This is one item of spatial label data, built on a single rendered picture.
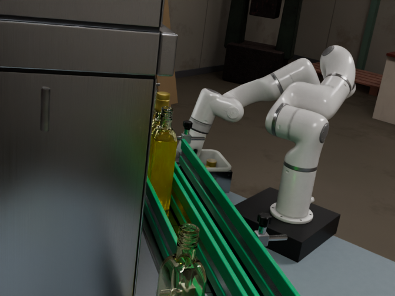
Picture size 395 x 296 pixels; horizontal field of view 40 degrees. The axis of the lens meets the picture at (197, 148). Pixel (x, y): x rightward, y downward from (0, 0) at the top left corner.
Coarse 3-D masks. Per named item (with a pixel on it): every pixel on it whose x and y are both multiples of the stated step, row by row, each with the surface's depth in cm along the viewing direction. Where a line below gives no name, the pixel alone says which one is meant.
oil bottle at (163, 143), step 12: (156, 132) 130; (168, 132) 130; (156, 144) 129; (168, 144) 130; (156, 156) 130; (168, 156) 131; (156, 168) 131; (168, 168) 132; (156, 180) 133; (168, 180) 134; (156, 192) 134; (168, 192) 135; (168, 204) 136
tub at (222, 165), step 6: (204, 150) 192; (210, 150) 193; (216, 150) 193; (204, 156) 193; (210, 156) 193; (216, 156) 192; (222, 156) 188; (204, 162) 193; (216, 162) 191; (222, 162) 186; (210, 168) 177; (216, 168) 178; (222, 168) 178; (228, 168) 179
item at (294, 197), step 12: (288, 168) 151; (288, 180) 152; (300, 180) 150; (312, 180) 152; (288, 192) 153; (300, 192) 152; (276, 204) 158; (288, 204) 154; (300, 204) 153; (276, 216) 155; (288, 216) 155; (300, 216) 155; (312, 216) 157
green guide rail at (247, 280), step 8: (176, 168) 141; (184, 176) 137; (184, 184) 134; (192, 192) 129; (192, 200) 128; (200, 208) 122; (200, 216) 122; (208, 216) 118; (208, 224) 116; (216, 232) 112; (216, 240) 111; (224, 240) 109; (224, 248) 107; (232, 256) 104; (232, 264) 103; (240, 272) 99; (240, 280) 99; (248, 280) 97; (248, 288) 96
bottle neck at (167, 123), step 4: (164, 108) 130; (168, 108) 130; (172, 108) 130; (164, 112) 128; (168, 112) 128; (172, 112) 129; (160, 116) 130; (164, 116) 129; (168, 116) 129; (172, 116) 130; (160, 120) 130; (164, 120) 129; (168, 120) 129; (160, 124) 130; (164, 124) 129; (168, 124) 130; (164, 128) 130; (168, 128) 130
